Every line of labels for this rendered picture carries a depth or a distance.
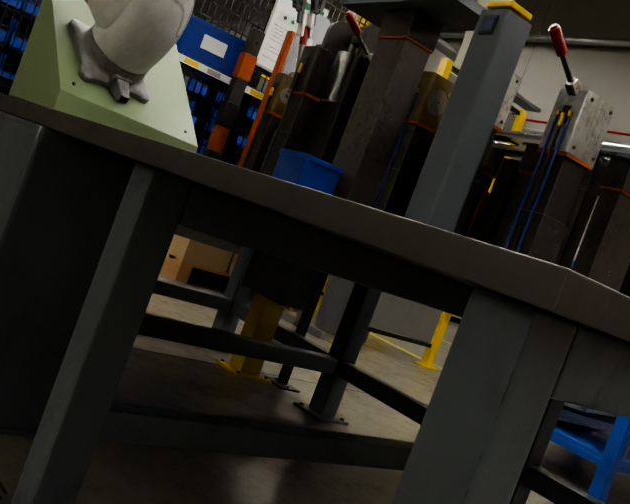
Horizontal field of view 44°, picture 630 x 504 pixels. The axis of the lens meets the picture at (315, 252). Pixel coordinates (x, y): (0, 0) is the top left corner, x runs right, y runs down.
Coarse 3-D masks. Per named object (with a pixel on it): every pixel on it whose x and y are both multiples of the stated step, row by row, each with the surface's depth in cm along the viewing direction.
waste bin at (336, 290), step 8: (328, 280) 567; (336, 280) 555; (344, 280) 550; (328, 288) 561; (336, 288) 553; (344, 288) 550; (352, 288) 548; (328, 296) 558; (336, 296) 552; (344, 296) 549; (320, 304) 569; (328, 304) 556; (336, 304) 551; (344, 304) 549; (320, 312) 562; (328, 312) 554; (336, 312) 551; (320, 320) 559; (328, 320) 553; (336, 320) 550; (320, 328) 557; (328, 328) 553; (336, 328) 550
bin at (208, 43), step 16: (192, 16) 245; (192, 32) 247; (208, 32) 249; (224, 32) 251; (192, 48) 248; (208, 48) 250; (224, 48) 253; (240, 48) 255; (208, 64) 251; (224, 64) 254
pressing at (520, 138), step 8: (496, 136) 175; (504, 136) 172; (512, 136) 164; (520, 136) 163; (528, 136) 161; (536, 136) 159; (496, 144) 185; (504, 144) 180; (520, 144) 174; (536, 144) 168; (608, 144) 146; (616, 144) 145; (504, 152) 189; (512, 152) 186; (520, 152) 183; (600, 152) 154; (608, 152) 151; (616, 152) 149; (624, 152) 142; (608, 160) 157
